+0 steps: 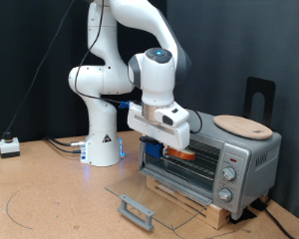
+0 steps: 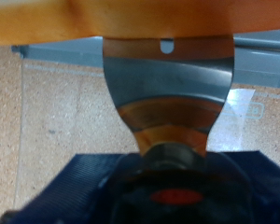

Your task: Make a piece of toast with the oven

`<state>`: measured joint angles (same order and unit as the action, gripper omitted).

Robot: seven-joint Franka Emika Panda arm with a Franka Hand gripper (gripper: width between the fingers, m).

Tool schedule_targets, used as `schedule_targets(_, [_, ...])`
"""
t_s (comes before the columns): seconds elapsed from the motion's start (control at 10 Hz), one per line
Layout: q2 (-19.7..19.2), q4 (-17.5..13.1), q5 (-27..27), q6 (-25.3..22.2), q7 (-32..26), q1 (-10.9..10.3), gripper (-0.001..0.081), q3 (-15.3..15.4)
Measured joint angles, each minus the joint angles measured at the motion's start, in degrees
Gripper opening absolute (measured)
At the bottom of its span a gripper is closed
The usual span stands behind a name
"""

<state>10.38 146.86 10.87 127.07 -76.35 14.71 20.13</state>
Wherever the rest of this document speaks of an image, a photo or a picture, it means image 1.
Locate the wire oven rack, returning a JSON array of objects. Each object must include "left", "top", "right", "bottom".
[{"left": 148, "top": 138, "right": 222, "bottom": 180}]

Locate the wooden slatted base block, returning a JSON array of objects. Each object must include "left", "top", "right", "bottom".
[{"left": 145, "top": 175, "right": 232, "bottom": 231}]

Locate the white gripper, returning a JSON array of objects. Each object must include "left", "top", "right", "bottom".
[{"left": 127, "top": 100, "right": 191, "bottom": 151}]

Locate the white bread slice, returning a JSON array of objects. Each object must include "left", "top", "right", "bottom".
[{"left": 165, "top": 146, "right": 197, "bottom": 162}]

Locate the round wooden cutting board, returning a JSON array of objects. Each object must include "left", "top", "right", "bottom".
[{"left": 212, "top": 115, "right": 274, "bottom": 140}]

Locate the black oven power cable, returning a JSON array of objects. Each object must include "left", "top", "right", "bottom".
[{"left": 263, "top": 207, "right": 297, "bottom": 239}]

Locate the long hanging black cable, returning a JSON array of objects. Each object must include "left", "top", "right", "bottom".
[{"left": 0, "top": 0, "right": 76, "bottom": 155}]

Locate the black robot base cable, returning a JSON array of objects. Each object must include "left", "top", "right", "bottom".
[
  {"left": 45, "top": 138, "right": 84, "bottom": 154},
  {"left": 44, "top": 134, "right": 87, "bottom": 147}
]

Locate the black metal bookend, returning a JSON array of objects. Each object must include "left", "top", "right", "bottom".
[{"left": 242, "top": 77, "right": 277, "bottom": 128}]

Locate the black foam pad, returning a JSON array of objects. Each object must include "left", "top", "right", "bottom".
[
  {"left": 228, "top": 207, "right": 258, "bottom": 225},
  {"left": 250, "top": 198, "right": 269, "bottom": 212}
]

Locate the silver oven knob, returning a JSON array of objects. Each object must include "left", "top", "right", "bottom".
[
  {"left": 221, "top": 165, "right": 238, "bottom": 182},
  {"left": 216, "top": 187, "right": 234, "bottom": 203}
]

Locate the emergency stop button box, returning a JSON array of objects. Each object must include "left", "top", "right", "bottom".
[{"left": 0, "top": 130, "right": 21, "bottom": 159}]

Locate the silver toaster oven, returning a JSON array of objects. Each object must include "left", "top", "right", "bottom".
[{"left": 138, "top": 108, "right": 283, "bottom": 221}]

